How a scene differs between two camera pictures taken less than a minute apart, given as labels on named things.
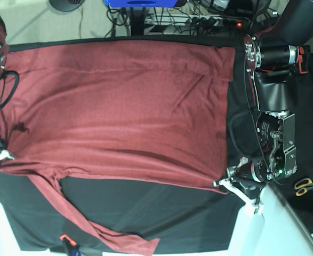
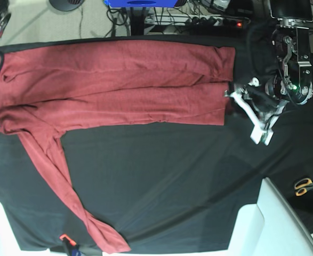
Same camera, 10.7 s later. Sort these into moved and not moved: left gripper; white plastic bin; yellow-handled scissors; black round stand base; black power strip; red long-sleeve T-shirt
Moved: red long-sleeve T-shirt; left gripper
Not moved: black round stand base; white plastic bin; yellow-handled scissors; black power strip
